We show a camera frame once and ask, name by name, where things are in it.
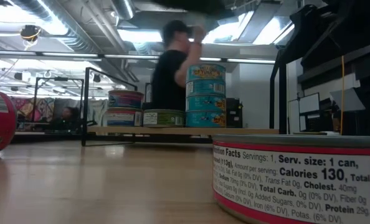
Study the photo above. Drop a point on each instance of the green label can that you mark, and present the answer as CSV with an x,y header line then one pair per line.
x,y
163,118

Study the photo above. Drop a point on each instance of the red tuna can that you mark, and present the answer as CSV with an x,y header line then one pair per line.
x,y
297,186

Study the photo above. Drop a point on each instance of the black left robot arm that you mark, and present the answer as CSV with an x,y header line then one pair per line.
x,y
191,3

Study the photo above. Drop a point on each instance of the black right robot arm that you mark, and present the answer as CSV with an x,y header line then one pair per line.
x,y
328,25

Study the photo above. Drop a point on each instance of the person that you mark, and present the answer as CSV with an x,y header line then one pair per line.
x,y
68,119
167,84

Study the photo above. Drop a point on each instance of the black equipment box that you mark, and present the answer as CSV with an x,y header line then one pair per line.
x,y
234,112

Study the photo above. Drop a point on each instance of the white hanging cloth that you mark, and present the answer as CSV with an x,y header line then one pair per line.
x,y
96,112

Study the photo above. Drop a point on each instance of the grey ceiling air unit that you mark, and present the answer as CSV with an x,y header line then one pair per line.
x,y
141,21

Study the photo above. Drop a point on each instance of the linear ceiling light strip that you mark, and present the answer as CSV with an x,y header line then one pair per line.
x,y
69,55

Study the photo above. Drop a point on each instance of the small white box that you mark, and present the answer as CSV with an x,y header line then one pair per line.
x,y
333,133

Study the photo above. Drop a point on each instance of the colourful patterned cloth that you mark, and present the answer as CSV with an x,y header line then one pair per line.
x,y
32,109

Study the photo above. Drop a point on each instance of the grey photo light panel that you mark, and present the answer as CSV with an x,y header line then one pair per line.
x,y
347,99

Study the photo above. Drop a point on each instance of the black round ceiling device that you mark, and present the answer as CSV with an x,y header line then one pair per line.
x,y
30,32

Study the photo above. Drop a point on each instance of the wooden shelf with black frame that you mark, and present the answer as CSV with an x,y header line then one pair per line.
x,y
172,130

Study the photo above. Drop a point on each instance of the black background rack frame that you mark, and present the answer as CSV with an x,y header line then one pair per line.
x,y
60,78
146,93

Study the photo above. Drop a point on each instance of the silver ventilation duct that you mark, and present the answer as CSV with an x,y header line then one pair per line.
x,y
63,25
122,7

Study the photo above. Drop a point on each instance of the whiteboard with black frame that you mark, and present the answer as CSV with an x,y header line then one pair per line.
x,y
308,102

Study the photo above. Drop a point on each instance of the black aluminium table frame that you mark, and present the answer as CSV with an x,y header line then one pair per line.
x,y
48,138

